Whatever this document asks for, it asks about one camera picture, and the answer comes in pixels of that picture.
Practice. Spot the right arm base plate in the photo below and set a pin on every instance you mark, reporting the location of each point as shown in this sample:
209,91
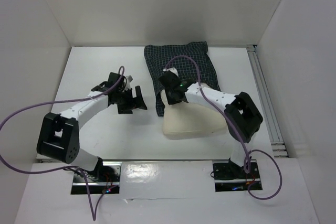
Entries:
229,177

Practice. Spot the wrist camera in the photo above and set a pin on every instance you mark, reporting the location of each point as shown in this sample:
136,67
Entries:
172,70
127,83

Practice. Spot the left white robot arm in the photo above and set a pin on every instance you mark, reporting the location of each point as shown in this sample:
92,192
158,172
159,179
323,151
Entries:
59,134

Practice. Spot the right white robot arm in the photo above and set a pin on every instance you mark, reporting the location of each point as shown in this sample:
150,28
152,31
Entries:
242,117

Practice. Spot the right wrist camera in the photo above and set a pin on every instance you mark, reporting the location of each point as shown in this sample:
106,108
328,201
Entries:
172,70

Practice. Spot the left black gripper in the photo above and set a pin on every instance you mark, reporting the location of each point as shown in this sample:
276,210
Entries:
136,102

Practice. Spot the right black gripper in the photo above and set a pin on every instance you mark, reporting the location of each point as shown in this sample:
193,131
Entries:
167,87

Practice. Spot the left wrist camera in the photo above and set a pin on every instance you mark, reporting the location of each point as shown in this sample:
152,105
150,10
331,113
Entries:
127,83

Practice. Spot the cream pillow with bear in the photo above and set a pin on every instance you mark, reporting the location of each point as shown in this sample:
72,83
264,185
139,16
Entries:
190,120

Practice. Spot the aluminium rail frame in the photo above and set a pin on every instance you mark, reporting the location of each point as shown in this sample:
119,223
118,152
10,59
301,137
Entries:
275,136

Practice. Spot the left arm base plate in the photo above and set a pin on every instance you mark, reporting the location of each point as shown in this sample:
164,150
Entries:
107,181

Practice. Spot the dark checked pillowcase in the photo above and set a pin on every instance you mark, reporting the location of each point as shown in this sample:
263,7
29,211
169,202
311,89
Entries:
157,57

